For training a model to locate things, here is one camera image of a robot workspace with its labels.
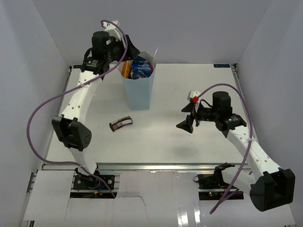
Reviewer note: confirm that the light blue paper bag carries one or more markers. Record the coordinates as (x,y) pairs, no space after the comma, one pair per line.
(139,91)

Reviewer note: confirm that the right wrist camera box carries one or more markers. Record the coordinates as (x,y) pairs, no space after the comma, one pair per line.
(193,96)

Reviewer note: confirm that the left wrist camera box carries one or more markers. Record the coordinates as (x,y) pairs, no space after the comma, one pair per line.
(112,29)

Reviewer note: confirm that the orange chips bag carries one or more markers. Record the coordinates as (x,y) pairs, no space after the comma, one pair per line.
(127,68)

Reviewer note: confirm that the left blue corner label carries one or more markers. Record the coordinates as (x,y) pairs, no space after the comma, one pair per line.
(77,66)

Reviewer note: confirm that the right blue corner label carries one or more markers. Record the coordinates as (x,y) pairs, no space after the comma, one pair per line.
(221,65)

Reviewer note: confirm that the blue corner label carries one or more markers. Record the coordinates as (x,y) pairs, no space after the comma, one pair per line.
(221,65)
(77,66)

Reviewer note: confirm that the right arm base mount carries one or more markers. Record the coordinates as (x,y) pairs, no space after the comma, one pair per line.
(208,189)

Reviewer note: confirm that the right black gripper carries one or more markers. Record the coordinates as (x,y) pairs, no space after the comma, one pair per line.
(187,124)

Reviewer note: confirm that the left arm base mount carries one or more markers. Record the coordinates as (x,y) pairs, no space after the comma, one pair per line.
(84,182)

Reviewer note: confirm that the blue snack bag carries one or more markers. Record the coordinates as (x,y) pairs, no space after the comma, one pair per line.
(141,68)

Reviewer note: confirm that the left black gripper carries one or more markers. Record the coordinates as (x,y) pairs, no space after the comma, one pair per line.
(132,51)

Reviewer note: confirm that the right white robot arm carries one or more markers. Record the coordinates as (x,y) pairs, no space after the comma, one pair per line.
(269,186)

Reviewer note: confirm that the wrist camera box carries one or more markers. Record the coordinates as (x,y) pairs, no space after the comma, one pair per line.
(112,29)
(193,96)

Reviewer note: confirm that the brown chocolate bar wrapper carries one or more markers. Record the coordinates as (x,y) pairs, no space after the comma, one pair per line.
(120,123)

